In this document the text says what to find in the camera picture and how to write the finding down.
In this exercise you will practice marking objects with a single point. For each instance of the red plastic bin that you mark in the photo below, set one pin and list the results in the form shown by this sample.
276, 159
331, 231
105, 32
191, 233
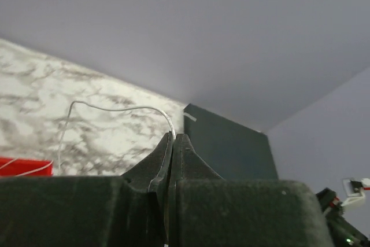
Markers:
25, 167

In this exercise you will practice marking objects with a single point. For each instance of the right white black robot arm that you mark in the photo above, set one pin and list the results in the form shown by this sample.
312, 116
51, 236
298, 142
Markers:
341, 231

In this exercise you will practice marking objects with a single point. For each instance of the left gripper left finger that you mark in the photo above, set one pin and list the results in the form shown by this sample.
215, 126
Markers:
124, 210

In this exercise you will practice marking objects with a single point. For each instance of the blue network switch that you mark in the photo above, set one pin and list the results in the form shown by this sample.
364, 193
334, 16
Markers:
231, 149

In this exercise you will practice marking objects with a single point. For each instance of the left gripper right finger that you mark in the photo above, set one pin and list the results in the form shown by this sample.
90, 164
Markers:
206, 210

